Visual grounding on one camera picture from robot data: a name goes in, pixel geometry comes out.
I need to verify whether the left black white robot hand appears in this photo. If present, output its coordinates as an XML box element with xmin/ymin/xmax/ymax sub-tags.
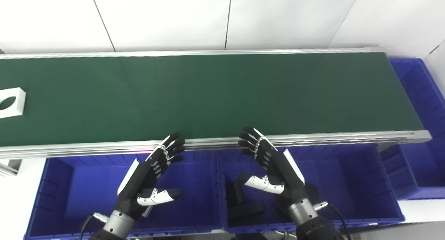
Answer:
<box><xmin>115</xmin><ymin>132</ymin><xmax>186</xmax><ymax>220</ymax></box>

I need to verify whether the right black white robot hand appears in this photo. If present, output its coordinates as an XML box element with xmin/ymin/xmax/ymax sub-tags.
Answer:
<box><xmin>236</xmin><ymin>126</ymin><xmax>310</xmax><ymax>210</ymax></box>

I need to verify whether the white square part with hole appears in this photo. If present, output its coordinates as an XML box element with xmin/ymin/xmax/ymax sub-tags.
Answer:
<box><xmin>0</xmin><ymin>88</ymin><xmax>26</xmax><ymax>119</ymax></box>

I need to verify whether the green conveyor belt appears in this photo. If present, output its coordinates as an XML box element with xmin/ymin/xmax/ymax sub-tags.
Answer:
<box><xmin>0</xmin><ymin>52</ymin><xmax>425</xmax><ymax>147</ymax></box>
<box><xmin>0</xmin><ymin>47</ymin><xmax>432</xmax><ymax>177</ymax></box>

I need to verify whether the black part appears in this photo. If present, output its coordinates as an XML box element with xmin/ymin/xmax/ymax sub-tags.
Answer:
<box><xmin>225</xmin><ymin>180</ymin><xmax>266</xmax><ymax>220</ymax></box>

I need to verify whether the blue plastic bin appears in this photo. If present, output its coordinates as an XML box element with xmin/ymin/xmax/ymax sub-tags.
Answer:
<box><xmin>378</xmin><ymin>58</ymin><xmax>445</xmax><ymax>201</ymax></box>
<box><xmin>219</xmin><ymin>144</ymin><xmax>406</xmax><ymax>234</ymax></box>
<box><xmin>24</xmin><ymin>150</ymin><xmax>223</xmax><ymax>240</ymax></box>

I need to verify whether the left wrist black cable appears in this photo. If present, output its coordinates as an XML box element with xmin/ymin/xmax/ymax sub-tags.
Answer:
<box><xmin>79</xmin><ymin>213</ymin><xmax>109</xmax><ymax>240</ymax></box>

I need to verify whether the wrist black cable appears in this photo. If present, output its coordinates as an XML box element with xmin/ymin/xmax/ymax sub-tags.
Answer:
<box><xmin>79</xmin><ymin>213</ymin><xmax>109</xmax><ymax>240</ymax></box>
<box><xmin>313</xmin><ymin>201</ymin><xmax>353</xmax><ymax>240</ymax></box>

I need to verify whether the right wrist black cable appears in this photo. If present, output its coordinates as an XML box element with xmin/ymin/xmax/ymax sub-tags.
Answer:
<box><xmin>313</xmin><ymin>201</ymin><xmax>353</xmax><ymax>240</ymax></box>

